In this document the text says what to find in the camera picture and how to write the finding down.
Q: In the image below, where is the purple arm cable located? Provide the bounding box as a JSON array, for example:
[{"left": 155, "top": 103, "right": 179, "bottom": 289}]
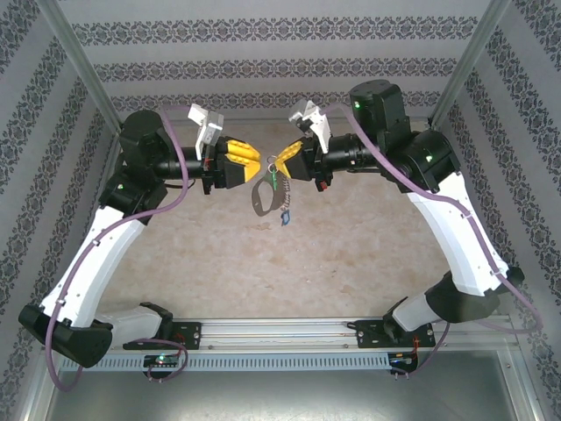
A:
[
  {"left": 45, "top": 103, "right": 192, "bottom": 391},
  {"left": 323, "top": 103, "right": 544, "bottom": 378}
]

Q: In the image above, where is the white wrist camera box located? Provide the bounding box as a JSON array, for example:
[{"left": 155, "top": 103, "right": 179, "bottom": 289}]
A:
[
  {"left": 187, "top": 103, "right": 224, "bottom": 161},
  {"left": 288, "top": 99, "right": 330, "bottom": 154}
]

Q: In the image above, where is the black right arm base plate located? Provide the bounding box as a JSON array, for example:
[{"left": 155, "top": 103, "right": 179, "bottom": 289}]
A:
[{"left": 355, "top": 318, "right": 437, "bottom": 350}]

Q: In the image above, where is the aluminium frame post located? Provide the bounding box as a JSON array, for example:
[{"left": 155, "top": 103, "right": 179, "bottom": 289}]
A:
[
  {"left": 425, "top": 0, "right": 515, "bottom": 132},
  {"left": 37, "top": 0, "right": 128, "bottom": 135}
]

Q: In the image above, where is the left controller circuit board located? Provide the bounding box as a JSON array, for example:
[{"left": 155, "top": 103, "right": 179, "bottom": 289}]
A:
[{"left": 143, "top": 353, "right": 181, "bottom": 368}]

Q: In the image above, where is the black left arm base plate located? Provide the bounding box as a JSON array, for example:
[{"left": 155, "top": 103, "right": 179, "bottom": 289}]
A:
[{"left": 122, "top": 321, "right": 203, "bottom": 352}]

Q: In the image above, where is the right controller circuit board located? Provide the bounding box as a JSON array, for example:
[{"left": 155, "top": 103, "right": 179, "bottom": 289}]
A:
[{"left": 388, "top": 352, "right": 418, "bottom": 368}]

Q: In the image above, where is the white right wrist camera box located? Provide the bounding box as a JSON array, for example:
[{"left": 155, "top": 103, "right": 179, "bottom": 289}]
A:
[{"left": 288, "top": 99, "right": 330, "bottom": 154}]

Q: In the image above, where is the grey slotted cable duct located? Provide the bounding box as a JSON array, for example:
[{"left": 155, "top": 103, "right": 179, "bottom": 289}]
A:
[{"left": 59, "top": 352, "right": 393, "bottom": 373}]

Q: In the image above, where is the left aluminium side rail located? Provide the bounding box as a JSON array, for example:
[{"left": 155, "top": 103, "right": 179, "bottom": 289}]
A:
[{"left": 60, "top": 129, "right": 128, "bottom": 321}]

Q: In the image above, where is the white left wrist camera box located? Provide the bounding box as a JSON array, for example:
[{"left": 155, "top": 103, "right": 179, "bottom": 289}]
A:
[{"left": 187, "top": 103, "right": 224, "bottom": 161}]

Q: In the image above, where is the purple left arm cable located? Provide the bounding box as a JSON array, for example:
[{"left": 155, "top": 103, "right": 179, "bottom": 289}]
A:
[{"left": 45, "top": 103, "right": 192, "bottom": 391}]

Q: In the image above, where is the aluminium mounting rail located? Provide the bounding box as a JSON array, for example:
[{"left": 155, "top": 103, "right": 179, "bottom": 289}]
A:
[{"left": 43, "top": 316, "right": 515, "bottom": 353}]

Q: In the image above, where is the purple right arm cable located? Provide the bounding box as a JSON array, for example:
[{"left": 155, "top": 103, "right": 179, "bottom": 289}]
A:
[{"left": 323, "top": 103, "right": 544, "bottom": 378}]

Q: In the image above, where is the controller circuit board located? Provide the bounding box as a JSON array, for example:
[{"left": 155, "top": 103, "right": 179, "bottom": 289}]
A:
[
  {"left": 143, "top": 353, "right": 181, "bottom": 368},
  {"left": 388, "top": 352, "right": 418, "bottom": 368}
]

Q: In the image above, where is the grey metal panel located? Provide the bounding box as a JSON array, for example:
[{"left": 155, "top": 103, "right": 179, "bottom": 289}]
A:
[{"left": 43, "top": 350, "right": 543, "bottom": 421}]

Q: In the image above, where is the left aluminium frame post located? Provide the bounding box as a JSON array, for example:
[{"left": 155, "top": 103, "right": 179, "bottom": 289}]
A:
[{"left": 37, "top": 0, "right": 128, "bottom": 135}]

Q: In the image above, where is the right aluminium frame post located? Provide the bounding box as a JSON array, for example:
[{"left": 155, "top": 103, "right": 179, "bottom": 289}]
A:
[{"left": 425, "top": 0, "right": 515, "bottom": 132}]

